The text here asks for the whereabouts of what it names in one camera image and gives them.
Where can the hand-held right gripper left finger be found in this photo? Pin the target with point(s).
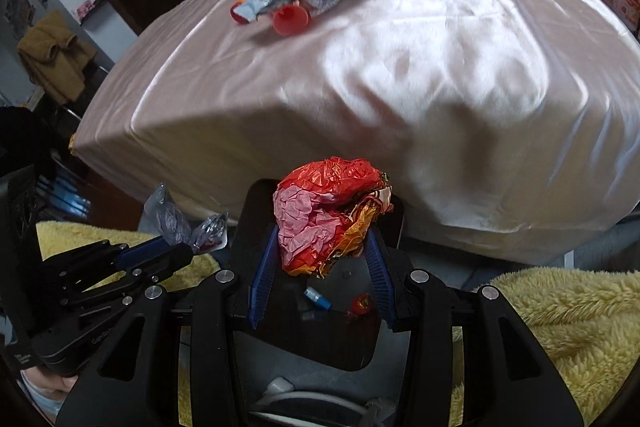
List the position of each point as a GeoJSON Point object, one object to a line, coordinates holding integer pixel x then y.
{"type": "Point", "coordinates": [262, 279]}

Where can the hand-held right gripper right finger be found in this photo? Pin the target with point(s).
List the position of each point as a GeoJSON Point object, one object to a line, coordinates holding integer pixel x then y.
{"type": "Point", "coordinates": [378, 279]}

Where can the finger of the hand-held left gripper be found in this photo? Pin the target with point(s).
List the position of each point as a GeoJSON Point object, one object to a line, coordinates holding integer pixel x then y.
{"type": "Point", "coordinates": [145, 252]}
{"type": "Point", "coordinates": [160, 264]}

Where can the clear plastic wrapper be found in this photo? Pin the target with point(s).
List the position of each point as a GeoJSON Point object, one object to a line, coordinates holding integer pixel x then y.
{"type": "Point", "coordinates": [172, 219]}

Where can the black trash bin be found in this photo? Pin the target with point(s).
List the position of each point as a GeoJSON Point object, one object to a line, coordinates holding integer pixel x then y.
{"type": "Point", "coordinates": [340, 337]}

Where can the red foil wrapper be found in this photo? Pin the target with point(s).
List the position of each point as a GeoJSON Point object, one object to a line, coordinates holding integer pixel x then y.
{"type": "Point", "coordinates": [320, 217]}

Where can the small red wrapper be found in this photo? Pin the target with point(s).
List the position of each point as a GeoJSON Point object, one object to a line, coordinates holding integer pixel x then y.
{"type": "Point", "coordinates": [361, 305]}

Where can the pink satin bedsheet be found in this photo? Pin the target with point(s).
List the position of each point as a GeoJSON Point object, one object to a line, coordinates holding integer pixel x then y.
{"type": "Point", "coordinates": [400, 97]}

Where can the yellow fluffy blanket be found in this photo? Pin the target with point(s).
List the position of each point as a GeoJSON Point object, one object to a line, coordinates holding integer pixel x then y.
{"type": "Point", "coordinates": [560, 332]}

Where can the brown jacket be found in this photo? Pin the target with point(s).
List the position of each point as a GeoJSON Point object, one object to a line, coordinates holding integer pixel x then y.
{"type": "Point", "coordinates": [55, 57]}

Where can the red bottle cap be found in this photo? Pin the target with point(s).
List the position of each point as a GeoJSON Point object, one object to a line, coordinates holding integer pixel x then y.
{"type": "Point", "coordinates": [291, 21]}

